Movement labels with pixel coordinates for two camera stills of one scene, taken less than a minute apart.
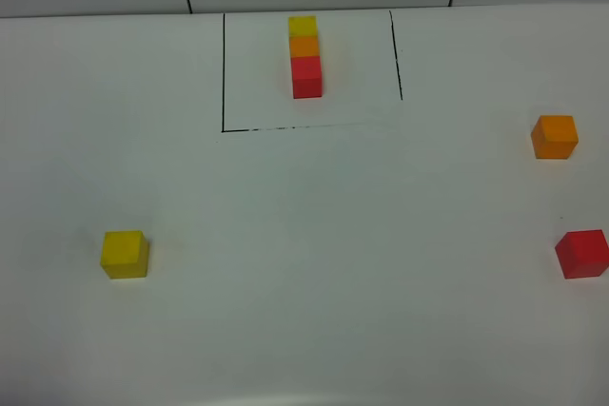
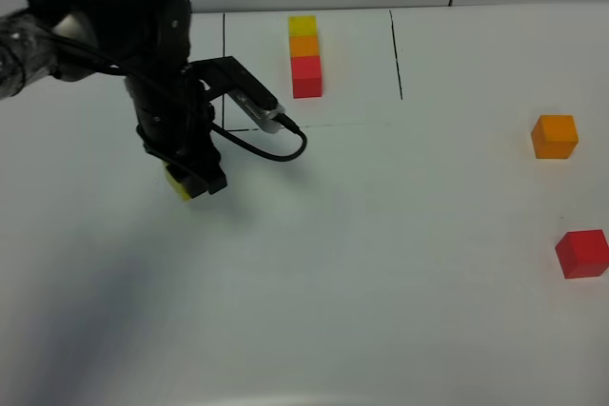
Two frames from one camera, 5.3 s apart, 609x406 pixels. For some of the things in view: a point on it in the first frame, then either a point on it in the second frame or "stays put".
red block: [582, 254] stays put
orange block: [555, 136] stays put
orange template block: [304, 46] stays put
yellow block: [125, 254] to [178, 183]
